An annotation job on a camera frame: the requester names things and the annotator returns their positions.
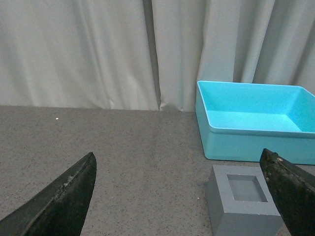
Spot gray block with square hole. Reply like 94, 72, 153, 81
206, 165, 284, 236

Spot light blue plastic box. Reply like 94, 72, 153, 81
195, 81, 315, 165

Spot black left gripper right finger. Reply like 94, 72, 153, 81
259, 148, 315, 236

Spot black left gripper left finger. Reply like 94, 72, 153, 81
0, 152, 96, 236

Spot white curtain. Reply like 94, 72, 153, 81
0, 0, 315, 111

